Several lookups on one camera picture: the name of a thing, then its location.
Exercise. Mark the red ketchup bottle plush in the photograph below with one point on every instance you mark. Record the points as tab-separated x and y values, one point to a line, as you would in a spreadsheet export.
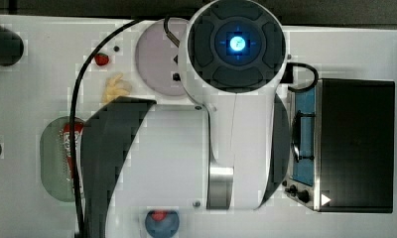
78	128

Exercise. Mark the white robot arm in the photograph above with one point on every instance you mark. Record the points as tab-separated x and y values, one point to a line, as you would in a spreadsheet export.
205	165

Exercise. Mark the green oval strainer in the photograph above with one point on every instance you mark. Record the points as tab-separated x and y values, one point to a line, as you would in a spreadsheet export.
53	171

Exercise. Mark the pink round plate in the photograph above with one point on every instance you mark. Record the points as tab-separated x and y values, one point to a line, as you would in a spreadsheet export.
155	59

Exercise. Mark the yellow banana peel toy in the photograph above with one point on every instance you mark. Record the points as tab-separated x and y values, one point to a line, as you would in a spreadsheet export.
115	86

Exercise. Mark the red strawberry toy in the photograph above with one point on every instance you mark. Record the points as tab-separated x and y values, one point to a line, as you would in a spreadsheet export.
101	59

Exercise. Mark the black toaster oven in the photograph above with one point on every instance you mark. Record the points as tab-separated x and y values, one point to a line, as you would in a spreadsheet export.
343	146

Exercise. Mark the large black cylinder post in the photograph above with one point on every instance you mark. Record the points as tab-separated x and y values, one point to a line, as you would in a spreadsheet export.
11	47

